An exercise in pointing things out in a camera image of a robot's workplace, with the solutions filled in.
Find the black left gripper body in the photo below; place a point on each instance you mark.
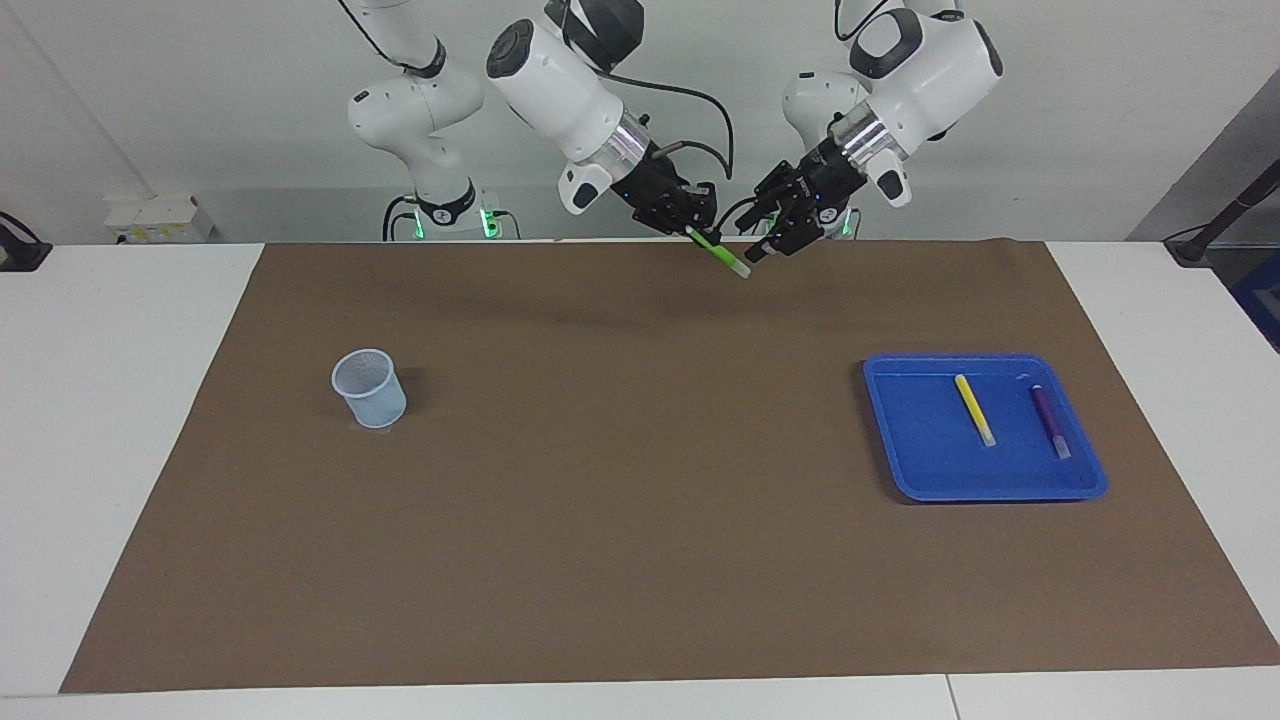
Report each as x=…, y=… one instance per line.
x=832, y=178

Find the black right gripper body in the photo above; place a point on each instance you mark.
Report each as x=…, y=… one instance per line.
x=660, y=190

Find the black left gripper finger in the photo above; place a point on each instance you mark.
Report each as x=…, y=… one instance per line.
x=800, y=235
x=780, y=190

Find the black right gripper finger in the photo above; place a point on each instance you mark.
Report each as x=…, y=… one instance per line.
x=662, y=222
x=705, y=205

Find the green pen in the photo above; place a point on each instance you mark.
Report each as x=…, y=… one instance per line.
x=722, y=255

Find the yellow pen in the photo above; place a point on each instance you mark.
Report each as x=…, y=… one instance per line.
x=975, y=410

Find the purple pen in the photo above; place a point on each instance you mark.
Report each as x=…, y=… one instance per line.
x=1050, y=420

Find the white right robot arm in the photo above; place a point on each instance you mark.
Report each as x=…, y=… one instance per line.
x=560, y=90

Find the blue plastic tray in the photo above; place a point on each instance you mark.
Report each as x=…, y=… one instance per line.
x=930, y=450

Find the brown table mat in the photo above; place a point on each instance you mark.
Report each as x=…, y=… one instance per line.
x=640, y=520

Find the translucent plastic cup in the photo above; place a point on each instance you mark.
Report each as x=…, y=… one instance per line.
x=370, y=395

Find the black stand pole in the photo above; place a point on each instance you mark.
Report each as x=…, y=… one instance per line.
x=1225, y=215

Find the blue storage box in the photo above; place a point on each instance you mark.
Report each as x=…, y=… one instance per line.
x=1262, y=300

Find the white power strip box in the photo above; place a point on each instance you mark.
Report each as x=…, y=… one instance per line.
x=155, y=220

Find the black clamp bracket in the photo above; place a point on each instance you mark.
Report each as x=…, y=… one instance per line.
x=20, y=250

